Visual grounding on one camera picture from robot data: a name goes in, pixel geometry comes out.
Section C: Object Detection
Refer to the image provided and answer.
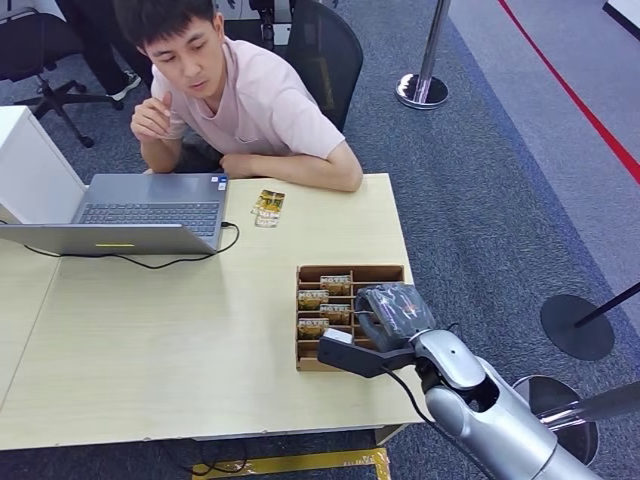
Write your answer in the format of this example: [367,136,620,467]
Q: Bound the person in background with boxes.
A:
[56,0,153,103]

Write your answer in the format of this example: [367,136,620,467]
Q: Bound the person's right hand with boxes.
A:
[131,91,174,144]

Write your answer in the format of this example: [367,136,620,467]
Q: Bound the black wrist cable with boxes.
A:
[382,367,496,480]

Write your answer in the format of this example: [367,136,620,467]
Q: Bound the chrome stanchion with mirror base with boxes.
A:
[512,375,640,465]

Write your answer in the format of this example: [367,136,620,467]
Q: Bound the black laptop cable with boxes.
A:
[22,221,241,271]

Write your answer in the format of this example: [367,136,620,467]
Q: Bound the black cables under table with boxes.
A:
[165,440,251,478]

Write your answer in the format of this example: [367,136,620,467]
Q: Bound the black round stanchion base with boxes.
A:
[540,281,640,363]

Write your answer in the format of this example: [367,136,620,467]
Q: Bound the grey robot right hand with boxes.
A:
[353,282,437,354]

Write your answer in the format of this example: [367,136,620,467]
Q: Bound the person's left hand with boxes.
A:
[218,152,256,180]

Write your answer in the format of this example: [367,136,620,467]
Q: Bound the yellow floor tape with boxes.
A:
[191,447,392,480]

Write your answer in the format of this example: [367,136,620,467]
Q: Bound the white table leg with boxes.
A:
[374,423,410,446]

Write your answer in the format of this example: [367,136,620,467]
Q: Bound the brown cardboard divider tray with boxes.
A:
[294,264,406,372]

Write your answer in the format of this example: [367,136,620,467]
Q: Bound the chrome stanchion post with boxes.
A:
[395,0,453,111]

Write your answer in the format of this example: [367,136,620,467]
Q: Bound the black swivel office chair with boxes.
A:
[0,7,125,149]

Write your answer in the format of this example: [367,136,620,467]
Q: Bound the grey laptop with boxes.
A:
[0,173,230,257]

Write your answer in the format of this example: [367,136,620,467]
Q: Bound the black mesh office chair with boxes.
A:
[285,0,365,134]

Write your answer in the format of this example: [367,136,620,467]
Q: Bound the dark equipment stand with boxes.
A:
[248,0,296,53]

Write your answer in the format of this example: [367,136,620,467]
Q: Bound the white panel black edge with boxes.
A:
[602,0,640,41]

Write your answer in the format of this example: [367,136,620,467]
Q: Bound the white box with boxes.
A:
[0,105,87,227]

